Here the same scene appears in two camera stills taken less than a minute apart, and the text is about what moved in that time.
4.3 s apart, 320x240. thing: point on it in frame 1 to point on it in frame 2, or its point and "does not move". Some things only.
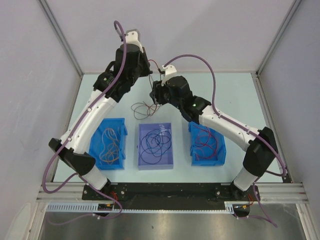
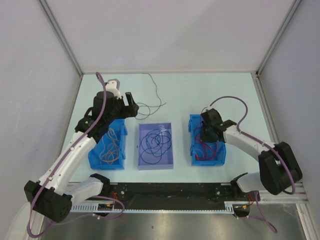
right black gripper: (156, 93) to (203, 137)
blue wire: (156, 142) does not move
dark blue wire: (155, 142) does not move
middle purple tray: (155, 148) does not move
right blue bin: (207, 146) does not move
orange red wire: (206, 144) to (208, 158)
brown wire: (143, 110) to (195, 138)
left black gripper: (146, 71) to (127, 111)
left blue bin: (107, 144) does not move
